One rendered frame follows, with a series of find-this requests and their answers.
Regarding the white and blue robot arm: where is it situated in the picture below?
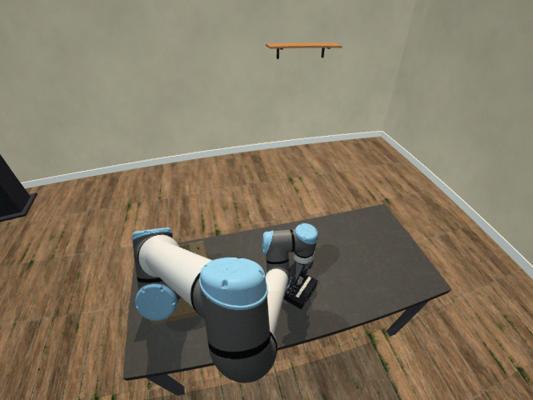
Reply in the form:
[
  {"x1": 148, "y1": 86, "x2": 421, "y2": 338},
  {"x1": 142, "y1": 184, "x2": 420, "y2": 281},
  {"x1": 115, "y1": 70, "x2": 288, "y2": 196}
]
[{"x1": 132, "y1": 223, "x2": 318, "y2": 383}]

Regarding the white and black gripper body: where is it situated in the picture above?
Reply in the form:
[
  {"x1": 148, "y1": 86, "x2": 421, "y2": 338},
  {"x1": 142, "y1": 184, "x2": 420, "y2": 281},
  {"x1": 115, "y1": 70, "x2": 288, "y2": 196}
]
[{"x1": 300, "y1": 260, "x2": 313, "y2": 278}]

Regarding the black lighting desk panel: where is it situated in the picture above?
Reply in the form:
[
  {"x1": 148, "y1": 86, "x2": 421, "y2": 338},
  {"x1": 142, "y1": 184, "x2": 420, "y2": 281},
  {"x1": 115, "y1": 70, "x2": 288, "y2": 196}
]
[{"x1": 283, "y1": 276, "x2": 317, "y2": 309}]

